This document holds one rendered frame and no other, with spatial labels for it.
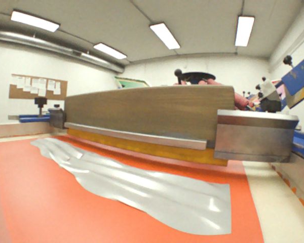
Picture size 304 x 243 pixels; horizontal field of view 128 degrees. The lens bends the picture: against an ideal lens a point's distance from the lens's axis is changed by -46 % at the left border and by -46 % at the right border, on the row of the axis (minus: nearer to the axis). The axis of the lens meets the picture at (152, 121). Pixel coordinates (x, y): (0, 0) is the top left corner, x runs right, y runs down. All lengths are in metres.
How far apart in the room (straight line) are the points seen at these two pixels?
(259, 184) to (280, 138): 0.05
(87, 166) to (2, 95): 3.86
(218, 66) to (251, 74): 1.12
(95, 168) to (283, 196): 0.20
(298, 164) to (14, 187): 0.27
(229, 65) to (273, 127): 4.47
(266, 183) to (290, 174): 0.03
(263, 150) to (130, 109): 0.18
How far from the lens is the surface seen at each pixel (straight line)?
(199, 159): 0.18
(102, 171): 0.15
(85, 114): 0.28
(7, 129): 0.41
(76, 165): 0.17
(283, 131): 0.17
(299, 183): 0.16
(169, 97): 0.17
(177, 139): 0.16
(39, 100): 0.43
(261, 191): 0.15
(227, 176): 0.17
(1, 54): 4.19
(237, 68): 4.61
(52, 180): 0.15
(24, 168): 0.19
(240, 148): 0.15
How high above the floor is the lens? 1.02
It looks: 4 degrees down
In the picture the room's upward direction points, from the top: 2 degrees clockwise
